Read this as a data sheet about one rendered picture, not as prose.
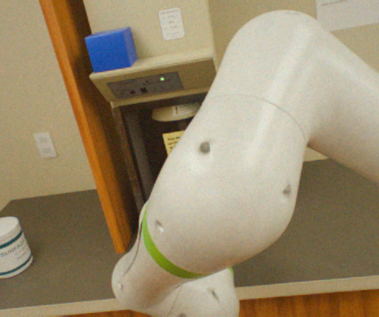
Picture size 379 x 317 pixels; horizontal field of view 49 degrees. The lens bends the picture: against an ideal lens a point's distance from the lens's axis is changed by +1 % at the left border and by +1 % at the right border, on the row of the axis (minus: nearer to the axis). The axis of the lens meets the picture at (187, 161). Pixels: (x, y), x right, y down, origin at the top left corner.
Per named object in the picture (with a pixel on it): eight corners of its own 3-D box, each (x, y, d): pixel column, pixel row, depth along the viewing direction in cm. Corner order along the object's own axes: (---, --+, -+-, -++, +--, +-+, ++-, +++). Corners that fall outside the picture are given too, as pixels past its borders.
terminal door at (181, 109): (144, 221, 137) (113, 106, 121) (236, 211, 133) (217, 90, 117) (143, 223, 137) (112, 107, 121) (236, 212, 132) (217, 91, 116)
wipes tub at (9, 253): (3, 255, 144) (-12, 218, 138) (40, 251, 142) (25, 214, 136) (-17, 281, 132) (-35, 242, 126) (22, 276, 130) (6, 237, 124)
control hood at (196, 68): (109, 100, 121) (99, 65, 117) (219, 82, 116) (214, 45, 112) (98, 112, 111) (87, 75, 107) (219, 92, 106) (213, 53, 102)
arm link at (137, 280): (224, 295, 46) (246, 206, 51) (126, 257, 45) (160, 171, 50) (157, 325, 77) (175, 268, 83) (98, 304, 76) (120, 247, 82)
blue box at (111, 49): (103, 65, 116) (94, 32, 113) (138, 59, 115) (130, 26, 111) (93, 73, 107) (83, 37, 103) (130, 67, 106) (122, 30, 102)
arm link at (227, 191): (339, 134, 36) (214, 67, 35) (304, 268, 29) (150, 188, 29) (253, 205, 52) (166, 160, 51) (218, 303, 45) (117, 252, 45)
